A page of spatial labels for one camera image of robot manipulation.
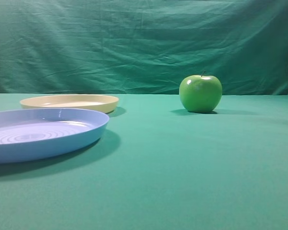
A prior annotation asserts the yellow plate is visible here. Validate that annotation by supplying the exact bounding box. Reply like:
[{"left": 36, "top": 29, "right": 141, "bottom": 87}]
[{"left": 20, "top": 94, "right": 119, "bottom": 114}]

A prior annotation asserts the blue plate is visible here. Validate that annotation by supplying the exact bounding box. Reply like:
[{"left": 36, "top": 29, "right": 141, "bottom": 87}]
[{"left": 0, "top": 108, "right": 109, "bottom": 164}]

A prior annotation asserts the green tablecloth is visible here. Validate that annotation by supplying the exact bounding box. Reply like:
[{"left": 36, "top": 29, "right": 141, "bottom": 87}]
[{"left": 0, "top": 94, "right": 288, "bottom": 230}]

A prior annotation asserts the green apple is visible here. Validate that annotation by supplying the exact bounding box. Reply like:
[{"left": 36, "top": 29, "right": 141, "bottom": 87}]
[{"left": 179, "top": 73, "right": 223, "bottom": 113}]

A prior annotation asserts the green backdrop cloth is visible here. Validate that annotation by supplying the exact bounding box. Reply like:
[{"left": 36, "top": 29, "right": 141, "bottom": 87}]
[{"left": 0, "top": 0, "right": 288, "bottom": 95}]

